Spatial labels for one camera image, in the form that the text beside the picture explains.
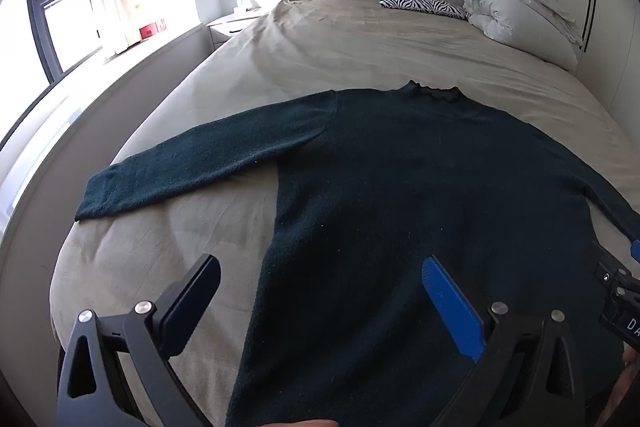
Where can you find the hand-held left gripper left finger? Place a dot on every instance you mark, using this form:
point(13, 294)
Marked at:
point(192, 294)

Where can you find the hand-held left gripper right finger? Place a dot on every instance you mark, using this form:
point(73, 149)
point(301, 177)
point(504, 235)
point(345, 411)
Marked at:
point(452, 302)

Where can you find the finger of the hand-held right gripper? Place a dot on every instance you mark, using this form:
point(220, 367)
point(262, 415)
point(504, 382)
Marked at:
point(615, 269)

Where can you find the dark green sweater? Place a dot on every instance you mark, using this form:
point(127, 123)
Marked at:
point(380, 207)

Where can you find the person's right forearm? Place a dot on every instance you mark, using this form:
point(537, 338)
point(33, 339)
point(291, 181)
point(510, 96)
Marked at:
point(625, 397)

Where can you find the white window ledge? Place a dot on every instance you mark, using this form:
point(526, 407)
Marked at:
point(125, 82)

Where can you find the red box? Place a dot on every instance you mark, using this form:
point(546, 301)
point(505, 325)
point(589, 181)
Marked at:
point(152, 29)

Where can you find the white nightstand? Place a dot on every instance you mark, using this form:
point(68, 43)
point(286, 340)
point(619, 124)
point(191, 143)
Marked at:
point(230, 27)

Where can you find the bed with beige sheet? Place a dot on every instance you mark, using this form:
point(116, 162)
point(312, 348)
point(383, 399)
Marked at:
point(350, 52)

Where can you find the white duvet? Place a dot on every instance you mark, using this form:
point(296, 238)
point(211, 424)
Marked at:
point(520, 14)

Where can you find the zebra print pillow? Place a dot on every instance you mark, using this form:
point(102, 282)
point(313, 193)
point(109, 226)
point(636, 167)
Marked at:
point(422, 4)

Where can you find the black framed window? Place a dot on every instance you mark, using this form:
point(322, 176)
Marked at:
point(60, 7)

